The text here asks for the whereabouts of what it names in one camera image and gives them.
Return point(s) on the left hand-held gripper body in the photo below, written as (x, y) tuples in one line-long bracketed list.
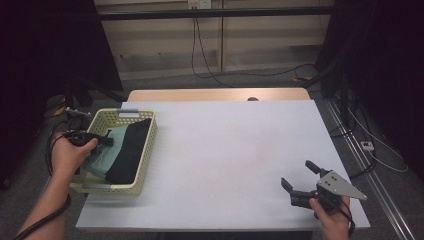
[(78, 138)]

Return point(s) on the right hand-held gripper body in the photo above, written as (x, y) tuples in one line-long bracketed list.
[(335, 186)]

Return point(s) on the black and mint underpants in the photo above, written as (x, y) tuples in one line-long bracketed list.
[(130, 156)]

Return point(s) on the pale yellow perforated plastic basket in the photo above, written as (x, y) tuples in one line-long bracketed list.
[(146, 146)]

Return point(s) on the person's left hand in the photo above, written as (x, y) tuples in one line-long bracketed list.
[(68, 158)]

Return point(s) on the person's right hand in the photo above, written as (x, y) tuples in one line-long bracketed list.
[(333, 221)]

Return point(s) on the yellow tape piece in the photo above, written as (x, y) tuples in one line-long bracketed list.
[(58, 111)]

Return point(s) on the black metal stand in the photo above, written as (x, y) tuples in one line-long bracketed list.
[(83, 96), (343, 100)]

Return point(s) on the white power strip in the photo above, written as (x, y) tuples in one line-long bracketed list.
[(367, 145)]

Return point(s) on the white board table cover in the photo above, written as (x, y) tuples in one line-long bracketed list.
[(216, 160)]

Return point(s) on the black curtain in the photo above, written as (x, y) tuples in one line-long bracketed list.
[(386, 66), (43, 50)]

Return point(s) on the light wooden table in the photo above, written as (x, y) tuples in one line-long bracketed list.
[(200, 94)]

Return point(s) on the beige wooden cabinet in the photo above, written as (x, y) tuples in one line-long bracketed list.
[(266, 43)]

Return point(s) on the black horizontal metal bar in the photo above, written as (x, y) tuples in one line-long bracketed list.
[(216, 13)]

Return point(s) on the white wall socket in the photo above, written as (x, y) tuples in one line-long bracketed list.
[(199, 3)]

